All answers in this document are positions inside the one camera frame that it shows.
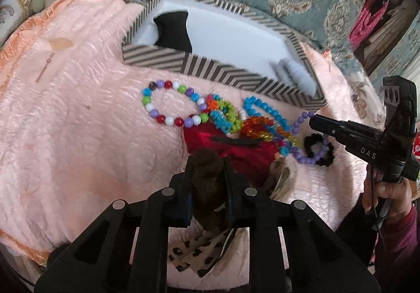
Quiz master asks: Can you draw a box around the rainbow translucent bead bracelet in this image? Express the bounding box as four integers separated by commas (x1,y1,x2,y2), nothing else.
241,116,301,156

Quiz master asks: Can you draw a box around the purple bead bracelet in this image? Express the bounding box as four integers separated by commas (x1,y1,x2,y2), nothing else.
291,111,329,165

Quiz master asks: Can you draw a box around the black cable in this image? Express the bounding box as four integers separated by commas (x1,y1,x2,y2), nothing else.
369,168,389,249

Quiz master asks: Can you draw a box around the patterned pillow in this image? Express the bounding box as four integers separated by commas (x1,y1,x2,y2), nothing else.
0,0,34,48

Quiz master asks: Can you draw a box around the red patterned cloth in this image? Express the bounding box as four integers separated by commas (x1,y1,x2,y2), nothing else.
349,0,389,48

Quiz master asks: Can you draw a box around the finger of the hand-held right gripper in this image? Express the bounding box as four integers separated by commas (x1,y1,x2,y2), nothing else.
309,114,384,156

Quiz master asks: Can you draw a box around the person's right forearm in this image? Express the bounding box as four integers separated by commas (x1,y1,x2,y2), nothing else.
374,203,420,293

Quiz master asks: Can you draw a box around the person's right hand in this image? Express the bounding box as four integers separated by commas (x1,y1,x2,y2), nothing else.
363,177,417,225

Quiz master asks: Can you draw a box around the red velvet scrunchie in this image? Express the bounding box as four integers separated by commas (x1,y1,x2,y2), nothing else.
182,124,280,189

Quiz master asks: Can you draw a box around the beige scrunchie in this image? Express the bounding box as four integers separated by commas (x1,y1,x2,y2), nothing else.
267,160,297,199

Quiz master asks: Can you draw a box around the light blue fuzzy item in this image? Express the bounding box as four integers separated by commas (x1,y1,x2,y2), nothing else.
275,58,312,86

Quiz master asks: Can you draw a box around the brown scrunchie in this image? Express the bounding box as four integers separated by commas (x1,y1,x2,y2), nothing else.
191,150,230,231

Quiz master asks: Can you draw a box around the black cloth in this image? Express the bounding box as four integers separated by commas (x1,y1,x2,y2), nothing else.
154,11,192,52

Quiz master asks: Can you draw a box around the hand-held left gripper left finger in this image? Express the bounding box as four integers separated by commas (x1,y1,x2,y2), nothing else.
34,157,195,293

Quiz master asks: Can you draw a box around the pink fuzzy blanket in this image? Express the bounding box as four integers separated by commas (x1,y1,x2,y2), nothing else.
0,0,388,269

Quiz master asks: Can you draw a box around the black scrunchie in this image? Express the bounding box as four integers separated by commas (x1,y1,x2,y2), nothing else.
302,135,335,168

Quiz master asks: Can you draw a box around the striped cardboard box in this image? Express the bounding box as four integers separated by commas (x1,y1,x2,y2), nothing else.
121,0,328,108

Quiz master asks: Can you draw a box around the spiky multicolour bead bracelet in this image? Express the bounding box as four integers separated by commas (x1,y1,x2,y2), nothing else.
206,93,245,135

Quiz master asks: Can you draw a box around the blue bead bracelet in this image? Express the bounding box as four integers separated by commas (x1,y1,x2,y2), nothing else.
243,96,290,129

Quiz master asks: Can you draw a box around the leopard print scrunchie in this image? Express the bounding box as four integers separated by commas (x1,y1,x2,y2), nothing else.
168,229,237,278

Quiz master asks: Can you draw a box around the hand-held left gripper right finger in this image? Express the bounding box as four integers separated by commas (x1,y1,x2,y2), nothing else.
223,159,381,293

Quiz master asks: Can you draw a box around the large multicolour bead bracelet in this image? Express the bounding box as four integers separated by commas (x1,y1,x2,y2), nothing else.
142,80,209,128

